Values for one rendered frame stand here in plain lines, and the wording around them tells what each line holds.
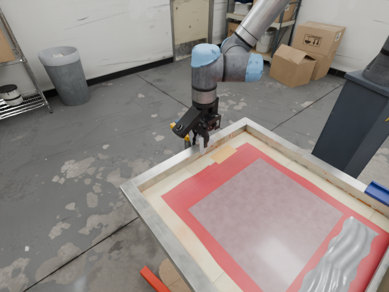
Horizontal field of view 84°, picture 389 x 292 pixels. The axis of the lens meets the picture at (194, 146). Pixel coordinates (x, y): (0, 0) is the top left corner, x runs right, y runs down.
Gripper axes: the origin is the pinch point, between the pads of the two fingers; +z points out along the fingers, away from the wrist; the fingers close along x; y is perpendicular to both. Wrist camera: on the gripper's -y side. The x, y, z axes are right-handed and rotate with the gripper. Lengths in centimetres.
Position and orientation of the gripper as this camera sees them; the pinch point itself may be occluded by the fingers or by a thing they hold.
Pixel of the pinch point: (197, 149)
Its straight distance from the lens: 79.2
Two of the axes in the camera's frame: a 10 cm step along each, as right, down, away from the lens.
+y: 7.7, -4.2, 4.9
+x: -6.4, -5.2, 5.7
